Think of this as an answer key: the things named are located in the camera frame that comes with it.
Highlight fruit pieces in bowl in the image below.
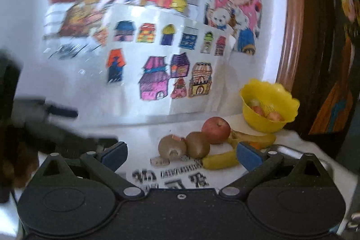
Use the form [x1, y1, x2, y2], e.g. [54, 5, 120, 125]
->
[247, 99, 284, 121]

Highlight lady painting black panel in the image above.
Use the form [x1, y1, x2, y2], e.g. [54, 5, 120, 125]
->
[308, 0, 359, 136]

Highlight brown kiwi back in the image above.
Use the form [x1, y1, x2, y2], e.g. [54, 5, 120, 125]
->
[185, 132, 211, 159]

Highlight small orange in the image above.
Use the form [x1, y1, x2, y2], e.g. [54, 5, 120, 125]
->
[249, 142, 262, 150]

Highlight metal tray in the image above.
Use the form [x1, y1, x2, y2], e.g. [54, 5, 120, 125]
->
[264, 144, 333, 180]

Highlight brown wooden door frame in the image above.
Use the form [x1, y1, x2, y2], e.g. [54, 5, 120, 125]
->
[276, 0, 304, 92]

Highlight brown kiwi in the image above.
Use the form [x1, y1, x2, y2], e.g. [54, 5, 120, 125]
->
[158, 135, 187, 161]
[185, 132, 211, 159]

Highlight red apple back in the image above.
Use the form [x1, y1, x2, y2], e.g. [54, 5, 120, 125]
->
[201, 116, 231, 144]

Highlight yellow banana back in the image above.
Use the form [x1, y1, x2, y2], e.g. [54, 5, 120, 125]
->
[227, 130, 276, 149]

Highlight yellow banana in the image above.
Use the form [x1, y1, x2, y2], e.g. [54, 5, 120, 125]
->
[227, 130, 276, 149]
[201, 150, 239, 170]

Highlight yellow banana front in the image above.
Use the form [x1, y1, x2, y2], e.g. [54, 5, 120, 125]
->
[201, 150, 239, 170]

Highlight yellow plastic bowl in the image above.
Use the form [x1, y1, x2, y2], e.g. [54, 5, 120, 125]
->
[239, 79, 300, 133]

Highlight houses drawing paper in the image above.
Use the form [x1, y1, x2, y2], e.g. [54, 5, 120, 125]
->
[102, 5, 235, 116]

